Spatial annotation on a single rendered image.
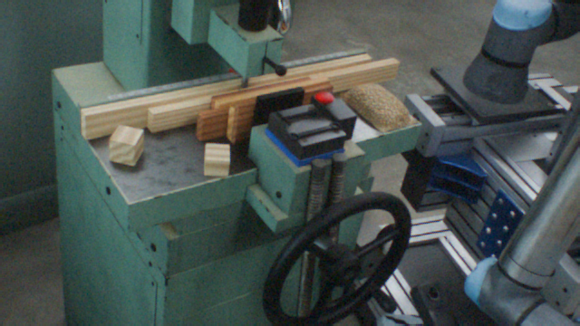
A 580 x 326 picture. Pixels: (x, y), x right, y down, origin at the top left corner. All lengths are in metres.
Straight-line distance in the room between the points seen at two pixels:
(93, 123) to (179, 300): 0.35
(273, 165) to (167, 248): 0.23
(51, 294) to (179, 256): 1.01
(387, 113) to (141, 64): 0.48
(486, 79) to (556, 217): 0.71
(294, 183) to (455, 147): 0.71
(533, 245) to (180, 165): 0.55
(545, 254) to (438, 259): 1.11
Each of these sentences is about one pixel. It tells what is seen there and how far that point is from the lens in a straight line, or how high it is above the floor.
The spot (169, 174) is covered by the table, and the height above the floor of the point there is 0.90.
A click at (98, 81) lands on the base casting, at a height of 0.80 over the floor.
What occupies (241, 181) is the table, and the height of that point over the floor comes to 0.88.
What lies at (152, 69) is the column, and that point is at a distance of 1.42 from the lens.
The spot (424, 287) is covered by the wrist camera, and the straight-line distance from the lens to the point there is 1.13.
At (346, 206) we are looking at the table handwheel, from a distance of 1.07.
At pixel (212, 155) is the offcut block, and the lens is 1.15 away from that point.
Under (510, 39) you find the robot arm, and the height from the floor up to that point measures 0.97.
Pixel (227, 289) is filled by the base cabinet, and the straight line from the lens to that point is 1.36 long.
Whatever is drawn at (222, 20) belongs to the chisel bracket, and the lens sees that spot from 1.26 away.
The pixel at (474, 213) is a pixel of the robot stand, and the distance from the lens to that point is 1.79.
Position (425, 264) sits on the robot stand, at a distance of 2.14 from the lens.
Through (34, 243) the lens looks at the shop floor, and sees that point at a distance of 2.36.
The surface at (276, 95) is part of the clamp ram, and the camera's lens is 1.21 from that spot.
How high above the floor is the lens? 1.62
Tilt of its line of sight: 36 degrees down
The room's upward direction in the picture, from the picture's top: 11 degrees clockwise
